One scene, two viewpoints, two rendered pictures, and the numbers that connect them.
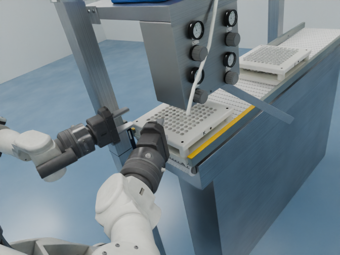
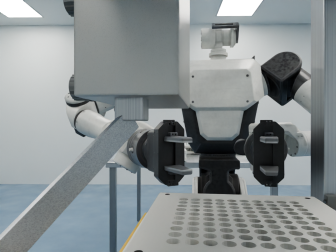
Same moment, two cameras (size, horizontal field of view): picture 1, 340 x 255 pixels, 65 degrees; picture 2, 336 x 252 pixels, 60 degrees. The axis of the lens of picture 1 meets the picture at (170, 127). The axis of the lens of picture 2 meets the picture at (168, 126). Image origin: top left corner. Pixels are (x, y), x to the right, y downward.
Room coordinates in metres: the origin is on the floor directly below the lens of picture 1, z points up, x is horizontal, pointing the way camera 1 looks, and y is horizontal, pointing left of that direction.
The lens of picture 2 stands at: (0.94, -0.36, 1.07)
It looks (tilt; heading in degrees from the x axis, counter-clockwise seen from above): 0 degrees down; 134
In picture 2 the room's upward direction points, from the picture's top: straight up
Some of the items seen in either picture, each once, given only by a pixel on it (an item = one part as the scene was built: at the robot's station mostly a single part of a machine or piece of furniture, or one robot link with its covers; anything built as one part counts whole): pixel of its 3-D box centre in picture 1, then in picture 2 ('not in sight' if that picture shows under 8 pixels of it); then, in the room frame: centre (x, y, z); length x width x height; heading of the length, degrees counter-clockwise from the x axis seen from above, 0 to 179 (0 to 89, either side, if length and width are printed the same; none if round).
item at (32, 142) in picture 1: (36, 150); (275, 140); (0.62, 0.37, 1.04); 0.13 x 0.07 x 0.09; 51
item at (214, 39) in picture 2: not in sight; (216, 41); (0.38, 0.45, 1.35); 0.10 x 0.07 x 0.09; 38
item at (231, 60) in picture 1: (229, 59); not in sight; (0.64, -0.18, 1.17); 0.04 x 0.01 x 0.04; 127
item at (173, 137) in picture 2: (157, 124); (179, 137); (0.59, 0.03, 1.05); 0.06 x 0.03 x 0.02; 160
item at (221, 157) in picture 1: (268, 83); not in sight; (1.10, -0.49, 0.83); 1.30 x 0.29 x 0.10; 127
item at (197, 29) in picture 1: (196, 30); not in sight; (0.57, -0.10, 1.27); 0.04 x 0.01 x 0.04; 127
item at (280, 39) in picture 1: (241, 64); not in sight; (1.20, -0.39, 0.91); 1.32 x 0.02 x 0.03; 127
